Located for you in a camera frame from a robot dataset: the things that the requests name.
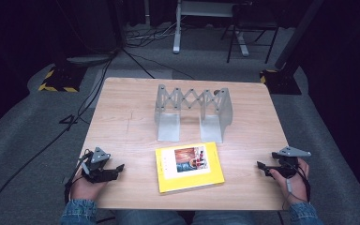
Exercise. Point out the white desk frame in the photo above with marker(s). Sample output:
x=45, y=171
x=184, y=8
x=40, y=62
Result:
x=206, y=26

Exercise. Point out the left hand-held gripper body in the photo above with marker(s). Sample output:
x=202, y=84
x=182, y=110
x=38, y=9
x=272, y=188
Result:
x=98, y=165

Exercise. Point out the black folding chair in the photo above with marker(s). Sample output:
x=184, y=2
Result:
x=251, y=29

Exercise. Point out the black yellow striped stand base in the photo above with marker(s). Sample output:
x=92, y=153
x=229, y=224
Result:
x=63, y=78
x=279, y=82

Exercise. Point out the yellow book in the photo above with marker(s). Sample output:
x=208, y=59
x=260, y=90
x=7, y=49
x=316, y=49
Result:
x=189, y=167

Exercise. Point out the person's right hand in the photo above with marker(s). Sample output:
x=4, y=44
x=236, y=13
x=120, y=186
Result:
x=293, y=184

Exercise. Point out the person's left hand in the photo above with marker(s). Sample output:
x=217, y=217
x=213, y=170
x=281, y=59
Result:
x=86, y=188

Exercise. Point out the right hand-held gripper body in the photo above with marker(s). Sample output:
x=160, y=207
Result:
x=286, y=163

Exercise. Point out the grey expandable metal book rack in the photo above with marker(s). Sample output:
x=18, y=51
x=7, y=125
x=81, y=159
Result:
x=193, y=114

